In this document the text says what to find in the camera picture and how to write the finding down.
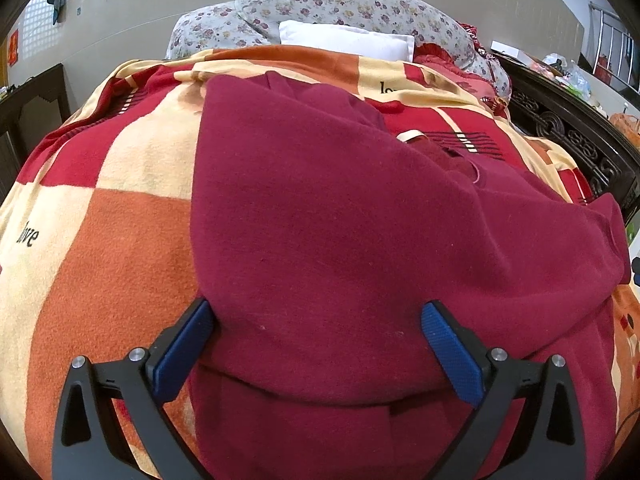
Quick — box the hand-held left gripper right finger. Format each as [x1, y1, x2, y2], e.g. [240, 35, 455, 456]
[420, 300, 587, 480]

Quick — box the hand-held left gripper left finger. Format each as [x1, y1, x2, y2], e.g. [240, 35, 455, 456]
[51, 297, 216, 480]

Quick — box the maroon fleece sweater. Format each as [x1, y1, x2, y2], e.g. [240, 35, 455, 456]
[189, 71, 632, 480]

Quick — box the red orange checked printed blanket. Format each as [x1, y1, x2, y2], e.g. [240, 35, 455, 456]
[0, 45, 640, 480]

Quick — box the orange plastic bag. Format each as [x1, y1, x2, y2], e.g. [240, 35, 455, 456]
[609, 110, 640, 139]

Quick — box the dark carved wooden headboard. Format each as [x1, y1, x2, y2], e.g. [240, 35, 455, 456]
[492, 52, 640, 221]

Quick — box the pile of clear plastic bags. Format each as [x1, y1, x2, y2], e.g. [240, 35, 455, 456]
[530, 52, 601, 107]

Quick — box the metal window grille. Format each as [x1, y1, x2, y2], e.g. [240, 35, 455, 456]
[580, 2, 640, 92]

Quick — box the white flat box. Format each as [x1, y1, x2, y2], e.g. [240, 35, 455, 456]
[490, 40, 533, 62]

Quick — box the red ruffled pillow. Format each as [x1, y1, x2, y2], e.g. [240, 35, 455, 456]
[412, 42, 501, 108]

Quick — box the red patterned cloth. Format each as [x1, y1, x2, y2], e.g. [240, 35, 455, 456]
[457, 22, 493, 57]

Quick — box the white pillow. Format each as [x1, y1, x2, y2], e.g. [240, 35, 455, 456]
[278, 20, 416, 63]

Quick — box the grey floral quilt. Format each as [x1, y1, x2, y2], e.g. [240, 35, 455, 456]
[165, 0, 512, 101]

